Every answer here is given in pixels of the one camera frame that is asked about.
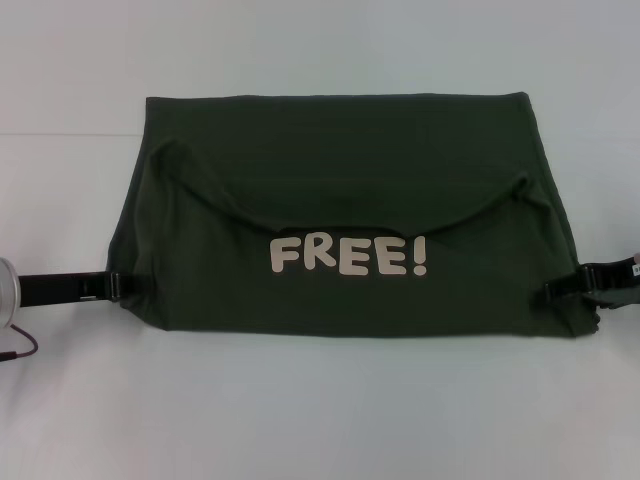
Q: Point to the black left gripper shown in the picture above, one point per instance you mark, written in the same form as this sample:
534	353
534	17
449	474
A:
62	287

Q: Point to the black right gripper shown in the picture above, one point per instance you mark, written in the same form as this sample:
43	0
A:
615	280

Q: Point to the dark green t-shirt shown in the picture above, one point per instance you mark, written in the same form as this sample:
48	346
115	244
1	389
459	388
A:
325	150

